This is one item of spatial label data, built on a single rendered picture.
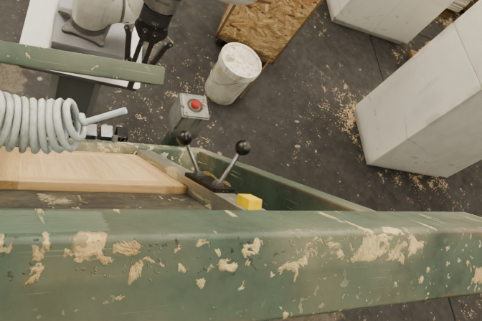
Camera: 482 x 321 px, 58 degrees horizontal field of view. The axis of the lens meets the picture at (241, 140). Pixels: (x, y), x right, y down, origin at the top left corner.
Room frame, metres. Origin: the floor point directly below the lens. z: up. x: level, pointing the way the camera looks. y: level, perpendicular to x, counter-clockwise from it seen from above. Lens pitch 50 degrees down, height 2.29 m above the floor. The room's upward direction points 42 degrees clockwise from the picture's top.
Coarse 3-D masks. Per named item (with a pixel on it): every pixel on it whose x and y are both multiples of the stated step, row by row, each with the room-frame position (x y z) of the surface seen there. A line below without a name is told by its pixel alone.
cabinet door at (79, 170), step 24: (0, 168) 0.33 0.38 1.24; (24, 168) 0.38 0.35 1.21; (48, 168) 0.42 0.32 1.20; (72, 168) 0.47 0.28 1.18; (96, 168) 0.53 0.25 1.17; (120, 168) 0.58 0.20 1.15; (144, 168) 0.64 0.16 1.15; (120, 192) 0.44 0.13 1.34; (144, 192) 0.48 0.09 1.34; (168, 192) 0.52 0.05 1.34
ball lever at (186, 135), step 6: (180, 132) 0.62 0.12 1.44; (186, 132) 0.62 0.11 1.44; (180, 138) 0.60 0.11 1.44; (186, 138) 0.61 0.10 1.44; (180, 144) 0.60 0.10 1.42; (186, 144) 0.61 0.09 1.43; (192, 156) 0.61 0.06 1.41; (192, 162) 0.60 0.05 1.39; (198, 168) 0.61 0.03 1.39; (198, 174) 0.59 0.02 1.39
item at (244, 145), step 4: (240, 140) 0.64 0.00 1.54; (244, 140) 0.64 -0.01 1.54; (236, 144) 0.63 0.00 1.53; (240, 144) 0.63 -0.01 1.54; (244, 144) 0.64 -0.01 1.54; (248, 144) 0.64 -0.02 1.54; (236, 148) 0.62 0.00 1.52; (240, 148) 0.62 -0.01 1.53; (244, 148) 0.63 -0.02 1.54; (248, 148) 0.64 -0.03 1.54; (236, 152) 0.62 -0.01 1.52; (240, 152) 0.62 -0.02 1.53; (244, 152) 0.63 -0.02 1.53; (248, 152) 0.63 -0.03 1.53; (236, 156) 0.61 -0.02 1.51; (232, 160) 0.60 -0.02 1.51; (236, 160) 0.61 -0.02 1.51; (232, 164) 0.60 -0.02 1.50; (228, 168) 0.59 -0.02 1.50; (224, 172) 0.58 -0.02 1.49; (228, 172) 0.58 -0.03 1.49; (224, 176) 0.57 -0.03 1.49; (216, 180) 0.56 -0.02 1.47; (220, 180) 0.56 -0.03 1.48; (212, 184) 0.55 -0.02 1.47; (216, 184) 0.54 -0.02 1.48; (220, 184) 0.55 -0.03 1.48; (224, 184) 0.56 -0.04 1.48
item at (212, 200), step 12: (144, 156) 0.76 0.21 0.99; (156, 156) 0.76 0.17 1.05; (168, 168) 0.65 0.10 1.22; (180, 168) 0.66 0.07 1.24; (180, 180) 0.60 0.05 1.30; (192, 192) 0.55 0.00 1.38; (204, 192) 0.53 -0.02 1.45; (204, 204) 0.51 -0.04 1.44; (216, 204) 0.49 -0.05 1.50; (228, 204) 0.48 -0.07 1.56
